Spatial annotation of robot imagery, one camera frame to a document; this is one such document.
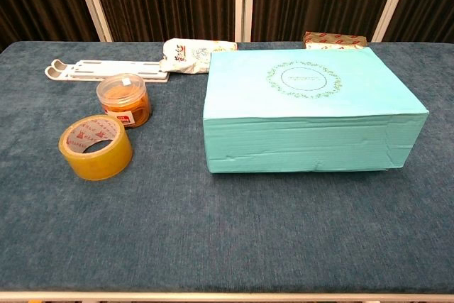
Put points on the light blue shoe box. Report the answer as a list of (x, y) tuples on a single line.
[(301, 122)]

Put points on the white printed snack bag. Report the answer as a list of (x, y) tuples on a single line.
[(184, 58)]

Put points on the blue fabric table cover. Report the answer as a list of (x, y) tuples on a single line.
[(213, 228)]

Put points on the clear jar of rubber bands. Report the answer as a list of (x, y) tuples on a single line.
[(124, 104)]

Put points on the yellow packing tape roll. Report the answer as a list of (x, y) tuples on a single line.
[(103, 166)]

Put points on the white plastic folding stand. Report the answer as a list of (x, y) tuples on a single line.
[(106, 69)]

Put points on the gold red-print packet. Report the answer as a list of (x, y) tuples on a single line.
[(333, 40)]

